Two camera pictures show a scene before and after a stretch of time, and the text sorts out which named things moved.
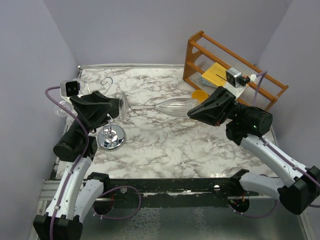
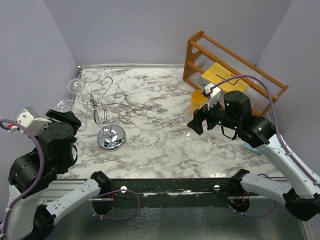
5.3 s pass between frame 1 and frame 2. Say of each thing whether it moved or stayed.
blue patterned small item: stayed
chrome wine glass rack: stayed
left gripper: moved
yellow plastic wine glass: stayed
